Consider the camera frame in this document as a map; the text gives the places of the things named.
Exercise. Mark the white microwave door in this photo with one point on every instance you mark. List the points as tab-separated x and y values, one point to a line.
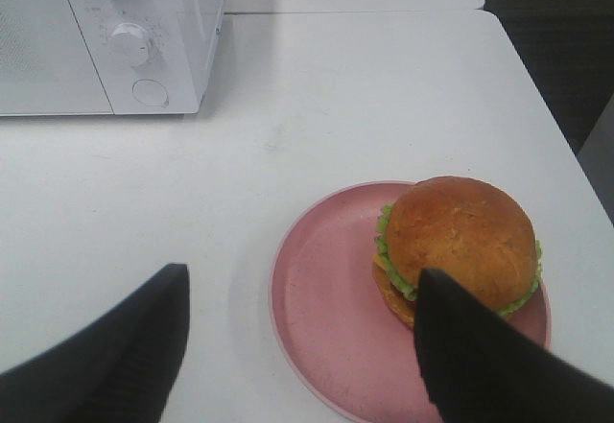
46	68

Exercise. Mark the round door release button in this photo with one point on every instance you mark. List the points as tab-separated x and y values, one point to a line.
150	93

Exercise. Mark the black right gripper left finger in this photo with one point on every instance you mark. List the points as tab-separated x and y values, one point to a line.
120	368

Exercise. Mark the pink round plate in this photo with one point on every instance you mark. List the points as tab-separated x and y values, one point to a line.
334	326

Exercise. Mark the white microwave oven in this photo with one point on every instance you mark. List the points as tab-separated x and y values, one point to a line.
184	34

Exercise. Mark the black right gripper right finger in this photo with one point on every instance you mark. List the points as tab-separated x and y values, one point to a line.
478	368

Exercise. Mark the burger with lettuce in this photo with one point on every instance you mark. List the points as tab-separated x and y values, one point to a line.
473	231

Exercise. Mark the lower white microwave knob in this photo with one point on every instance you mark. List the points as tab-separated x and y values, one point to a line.
131	43

